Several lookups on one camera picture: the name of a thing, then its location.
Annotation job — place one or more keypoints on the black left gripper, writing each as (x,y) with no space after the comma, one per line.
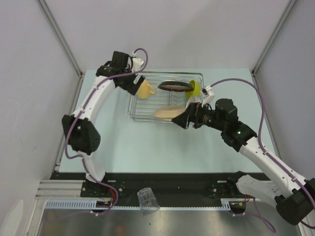
(132,88)

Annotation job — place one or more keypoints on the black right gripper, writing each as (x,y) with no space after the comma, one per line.
(192,114)

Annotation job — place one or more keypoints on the yellow mug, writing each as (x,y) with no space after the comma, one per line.
(145,90)

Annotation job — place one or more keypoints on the beige bird pattern plate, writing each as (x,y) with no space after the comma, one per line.
(169,111)

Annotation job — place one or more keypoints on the white bowl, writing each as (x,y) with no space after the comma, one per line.
(192,101)

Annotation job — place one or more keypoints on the yellow-green bowl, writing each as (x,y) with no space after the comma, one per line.
(196,89)

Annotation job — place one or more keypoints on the metal wire dish rack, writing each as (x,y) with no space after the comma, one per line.
(144,109)

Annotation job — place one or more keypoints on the dark red rimmed plate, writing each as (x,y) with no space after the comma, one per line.
(175,86)

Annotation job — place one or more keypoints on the clear glass cup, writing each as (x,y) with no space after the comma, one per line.
(148,203)

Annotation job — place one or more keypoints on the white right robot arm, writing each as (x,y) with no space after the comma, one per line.
(290,193)

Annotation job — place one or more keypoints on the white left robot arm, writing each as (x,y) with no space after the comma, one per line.
(81,136)

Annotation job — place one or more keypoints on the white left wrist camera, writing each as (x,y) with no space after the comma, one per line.
(138,64)

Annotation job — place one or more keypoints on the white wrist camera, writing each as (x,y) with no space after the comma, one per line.
(208,95)
(138,64)

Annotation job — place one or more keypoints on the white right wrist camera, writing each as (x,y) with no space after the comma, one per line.
(208,95)

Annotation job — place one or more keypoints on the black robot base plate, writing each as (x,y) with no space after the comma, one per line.
(176,190)

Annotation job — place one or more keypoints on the light blue cable duct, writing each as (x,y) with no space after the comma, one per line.
(224,205)

